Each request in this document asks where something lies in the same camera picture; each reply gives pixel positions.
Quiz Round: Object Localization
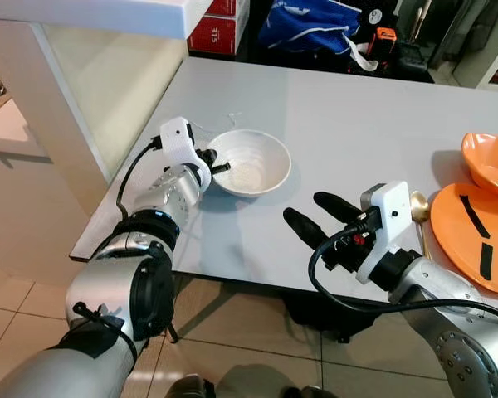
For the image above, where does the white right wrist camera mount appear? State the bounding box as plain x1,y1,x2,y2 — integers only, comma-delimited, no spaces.
355,182,412,284

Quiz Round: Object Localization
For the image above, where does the orange plate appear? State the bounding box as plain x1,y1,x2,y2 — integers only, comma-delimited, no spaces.
430,182,498,298

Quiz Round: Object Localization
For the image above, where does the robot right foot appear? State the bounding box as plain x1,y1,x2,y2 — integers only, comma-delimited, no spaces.
281,385,326,398

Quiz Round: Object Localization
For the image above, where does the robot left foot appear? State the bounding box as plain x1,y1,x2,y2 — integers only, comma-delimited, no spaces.
166,375,218,398

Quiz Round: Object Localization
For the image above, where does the black table leg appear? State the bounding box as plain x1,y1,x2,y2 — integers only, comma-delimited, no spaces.
164,319,180,344

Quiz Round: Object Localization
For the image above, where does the blue bag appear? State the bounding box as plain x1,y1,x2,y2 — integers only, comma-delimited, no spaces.
257,0,383,74

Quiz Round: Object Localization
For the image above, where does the white kitchen counter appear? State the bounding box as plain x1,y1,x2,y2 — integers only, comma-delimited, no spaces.
0,0,214,287

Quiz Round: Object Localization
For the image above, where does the gold metal spoon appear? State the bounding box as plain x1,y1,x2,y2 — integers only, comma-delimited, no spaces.
409,191,433,261

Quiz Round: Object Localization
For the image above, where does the orange bowl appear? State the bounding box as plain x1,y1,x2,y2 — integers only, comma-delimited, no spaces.
461,133,498,201

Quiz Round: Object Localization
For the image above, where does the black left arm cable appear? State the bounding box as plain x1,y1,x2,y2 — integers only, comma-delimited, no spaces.
115,137,164,221

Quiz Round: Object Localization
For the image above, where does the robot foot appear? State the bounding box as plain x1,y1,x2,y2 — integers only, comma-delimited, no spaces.
166,375,218,398
281,385,326,398

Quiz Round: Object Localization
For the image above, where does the black table base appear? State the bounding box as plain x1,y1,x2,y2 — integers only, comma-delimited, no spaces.
282,290,384,345

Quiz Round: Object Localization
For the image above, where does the white ceramic bowl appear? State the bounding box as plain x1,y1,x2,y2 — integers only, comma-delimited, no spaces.
206,129,293,198

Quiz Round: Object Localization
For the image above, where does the short black tape strip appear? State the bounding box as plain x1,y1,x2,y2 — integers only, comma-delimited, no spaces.
480,242,494,280

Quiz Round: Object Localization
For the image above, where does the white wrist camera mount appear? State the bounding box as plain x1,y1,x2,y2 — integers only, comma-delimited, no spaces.
159,117,202,171
355,182,412,284

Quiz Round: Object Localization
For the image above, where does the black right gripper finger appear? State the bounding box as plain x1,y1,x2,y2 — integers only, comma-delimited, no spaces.
283,207,331,251
314,192,368,225

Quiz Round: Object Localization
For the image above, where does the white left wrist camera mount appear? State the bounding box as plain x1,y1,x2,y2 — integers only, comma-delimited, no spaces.
159,117,202,171

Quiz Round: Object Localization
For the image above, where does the orange and black power tool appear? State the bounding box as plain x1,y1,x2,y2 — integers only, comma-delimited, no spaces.
367,27,398,61

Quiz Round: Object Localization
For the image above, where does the red cardboard box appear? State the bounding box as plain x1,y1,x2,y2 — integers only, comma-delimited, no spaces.
188,14,251,56
206,0,251,17

